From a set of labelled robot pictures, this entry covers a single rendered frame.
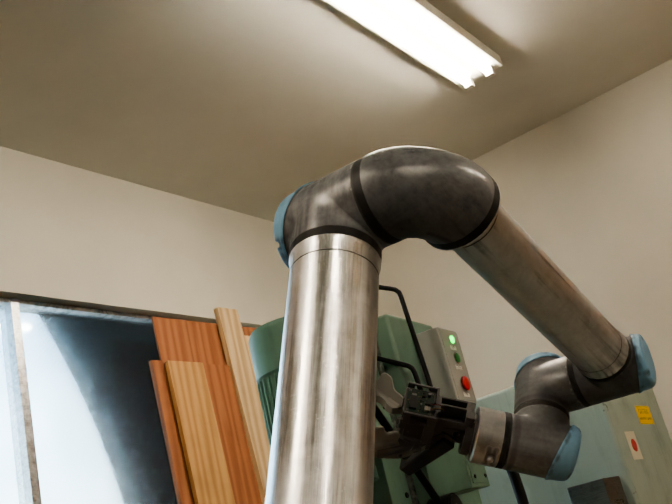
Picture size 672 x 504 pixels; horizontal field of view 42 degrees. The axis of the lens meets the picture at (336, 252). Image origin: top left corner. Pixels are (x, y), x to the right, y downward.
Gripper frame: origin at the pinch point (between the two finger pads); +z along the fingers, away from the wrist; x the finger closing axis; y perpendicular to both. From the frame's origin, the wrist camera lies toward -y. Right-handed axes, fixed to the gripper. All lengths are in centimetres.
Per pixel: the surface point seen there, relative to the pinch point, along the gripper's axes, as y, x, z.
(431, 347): -12.0, -35.3, -13.2
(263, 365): -3.4, -11.1, 16.7
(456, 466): -17.2, -10.1, -20.9
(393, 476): -20.0, -7.0, -10.0
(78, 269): -93, -132, 107
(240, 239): -126, -215, 68
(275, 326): 2.5, -15.3, 16.0
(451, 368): -13.6, -32.0, -17.8
